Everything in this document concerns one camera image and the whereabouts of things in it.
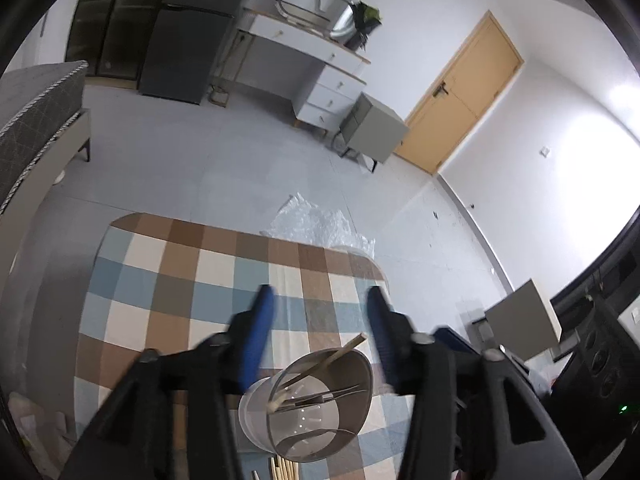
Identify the grey nightstand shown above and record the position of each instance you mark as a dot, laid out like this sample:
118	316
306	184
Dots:
375	130

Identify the wooden door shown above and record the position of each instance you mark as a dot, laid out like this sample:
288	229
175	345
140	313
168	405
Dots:
465	90

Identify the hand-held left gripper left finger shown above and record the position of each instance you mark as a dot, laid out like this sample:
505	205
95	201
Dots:
260	330

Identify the dark grey refrigerator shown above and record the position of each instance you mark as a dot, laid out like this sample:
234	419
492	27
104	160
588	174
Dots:
185	50

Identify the grey cylindrical utensil holder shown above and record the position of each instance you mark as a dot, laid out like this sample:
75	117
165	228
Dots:
320	425

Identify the white vanity desk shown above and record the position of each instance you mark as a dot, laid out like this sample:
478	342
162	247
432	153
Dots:
330	85

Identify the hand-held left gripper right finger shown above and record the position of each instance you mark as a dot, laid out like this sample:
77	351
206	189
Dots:
380	330

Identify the checkered tablecloth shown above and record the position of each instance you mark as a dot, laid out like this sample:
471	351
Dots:
165	280

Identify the grey bed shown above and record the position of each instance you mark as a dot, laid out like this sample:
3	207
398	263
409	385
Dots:
30	115

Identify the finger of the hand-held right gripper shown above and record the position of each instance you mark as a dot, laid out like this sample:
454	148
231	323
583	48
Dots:
452	337

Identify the white box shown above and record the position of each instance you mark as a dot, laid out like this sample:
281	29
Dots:
520	317

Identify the clear plastic sheet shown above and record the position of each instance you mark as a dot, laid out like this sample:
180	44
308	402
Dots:
310	225

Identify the oval vanity mirror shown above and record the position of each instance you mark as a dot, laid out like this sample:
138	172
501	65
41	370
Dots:
300	2

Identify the pile of wooden chopsticks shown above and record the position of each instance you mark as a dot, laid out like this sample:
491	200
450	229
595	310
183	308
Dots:
285	470

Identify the pale wooden chopstick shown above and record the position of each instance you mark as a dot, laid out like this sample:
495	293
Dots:
345	351

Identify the dark glass door cabinet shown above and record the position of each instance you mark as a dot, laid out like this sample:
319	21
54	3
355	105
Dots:
115	25

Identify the green plant in dark wrap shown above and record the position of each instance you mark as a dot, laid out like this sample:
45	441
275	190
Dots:
365	20

